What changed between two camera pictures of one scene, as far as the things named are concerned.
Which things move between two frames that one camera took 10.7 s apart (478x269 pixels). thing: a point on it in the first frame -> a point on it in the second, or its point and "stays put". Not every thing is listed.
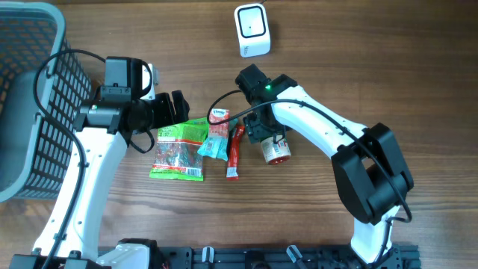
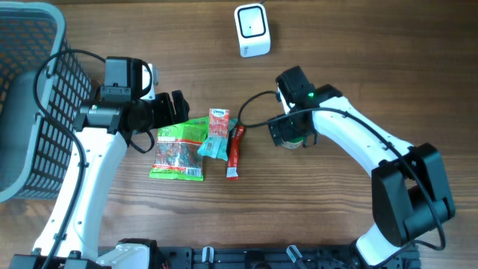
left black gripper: [167, 116] stays put
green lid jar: [275, 153] -> [295, 143]
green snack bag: [178, 154] stays put
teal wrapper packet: [217, 146] stays put
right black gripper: [256, 129] -> [288, 132]
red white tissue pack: [221, 129] stays put
